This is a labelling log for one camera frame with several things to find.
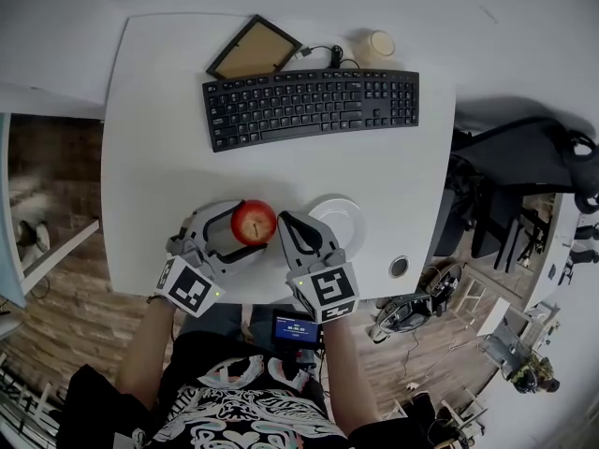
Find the cream paper cup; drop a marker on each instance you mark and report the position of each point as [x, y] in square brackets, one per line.
[374, 47]

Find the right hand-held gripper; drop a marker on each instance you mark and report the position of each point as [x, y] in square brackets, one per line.
[327, 290]

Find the red apple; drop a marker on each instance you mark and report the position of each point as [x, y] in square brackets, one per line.
[253, 220]

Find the white flat board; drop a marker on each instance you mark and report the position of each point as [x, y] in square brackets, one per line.
[493, 316]

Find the black flat camera device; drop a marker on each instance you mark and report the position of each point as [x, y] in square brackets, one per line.
[444, 288]

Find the person's right forearm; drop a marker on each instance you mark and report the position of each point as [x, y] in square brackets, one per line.
[348, 372]

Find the white round plate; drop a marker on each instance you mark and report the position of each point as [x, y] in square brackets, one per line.
[346, 218]

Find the white wooden stool frame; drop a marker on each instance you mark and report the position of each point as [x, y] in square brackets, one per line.
[461, 304]

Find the person's black patterned shirt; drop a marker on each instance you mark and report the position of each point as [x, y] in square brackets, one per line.
[243, 400]

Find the person's left forearm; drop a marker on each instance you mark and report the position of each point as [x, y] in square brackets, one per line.
[142, 358]

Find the white metal rack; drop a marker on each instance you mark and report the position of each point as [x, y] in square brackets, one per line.
[18, 400]

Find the large black office chair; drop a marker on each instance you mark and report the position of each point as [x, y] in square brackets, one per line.
[515, 157]

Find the small black office chair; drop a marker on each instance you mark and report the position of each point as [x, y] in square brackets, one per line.
[486, 232]

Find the small black box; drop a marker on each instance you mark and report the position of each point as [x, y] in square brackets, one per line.
[552, 271]

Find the black computer keyboard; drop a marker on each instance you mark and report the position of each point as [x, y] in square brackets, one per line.
[309, 108]

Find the small black screen device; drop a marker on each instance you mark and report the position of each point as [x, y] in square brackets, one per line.
[295, 330]

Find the person's gray trousers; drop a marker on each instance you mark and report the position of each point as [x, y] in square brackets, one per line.
[229, 318]

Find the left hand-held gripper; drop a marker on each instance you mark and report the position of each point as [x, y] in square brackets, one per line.
[187, 288]

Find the black picture frame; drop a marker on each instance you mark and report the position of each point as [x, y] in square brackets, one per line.
[250, 47]

